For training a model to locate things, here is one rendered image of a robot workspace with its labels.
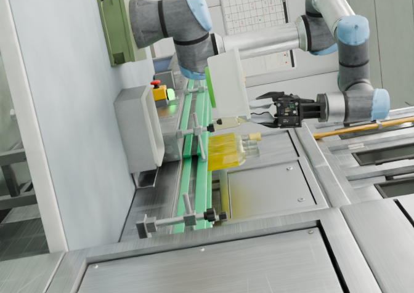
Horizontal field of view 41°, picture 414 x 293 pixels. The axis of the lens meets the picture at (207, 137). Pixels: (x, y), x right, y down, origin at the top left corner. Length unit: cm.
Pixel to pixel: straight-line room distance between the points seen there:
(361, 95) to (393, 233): 55
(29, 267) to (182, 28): 92
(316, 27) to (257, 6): 597
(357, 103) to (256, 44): 50
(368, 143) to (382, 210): 141
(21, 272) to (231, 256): 36
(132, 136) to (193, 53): 33
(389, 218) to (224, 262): 27
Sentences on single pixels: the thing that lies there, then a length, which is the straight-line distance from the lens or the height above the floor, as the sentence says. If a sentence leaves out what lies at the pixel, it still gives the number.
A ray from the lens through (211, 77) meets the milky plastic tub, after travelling 128.
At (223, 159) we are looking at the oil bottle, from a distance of 190.
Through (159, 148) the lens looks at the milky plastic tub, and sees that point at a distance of 177.
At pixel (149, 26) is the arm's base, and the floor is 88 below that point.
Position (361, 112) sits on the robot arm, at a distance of 136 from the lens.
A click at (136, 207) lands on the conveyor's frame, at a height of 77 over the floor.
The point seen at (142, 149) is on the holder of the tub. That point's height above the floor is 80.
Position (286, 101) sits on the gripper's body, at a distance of 135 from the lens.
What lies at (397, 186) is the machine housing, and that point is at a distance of 197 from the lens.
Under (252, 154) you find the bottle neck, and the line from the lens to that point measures 191.
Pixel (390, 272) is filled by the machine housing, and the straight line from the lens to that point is 80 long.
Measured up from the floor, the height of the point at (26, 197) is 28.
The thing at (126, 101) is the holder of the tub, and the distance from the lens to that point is 158.
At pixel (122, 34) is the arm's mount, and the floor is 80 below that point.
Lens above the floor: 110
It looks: 4 degrees down
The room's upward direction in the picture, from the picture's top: 80 degrees clockwise
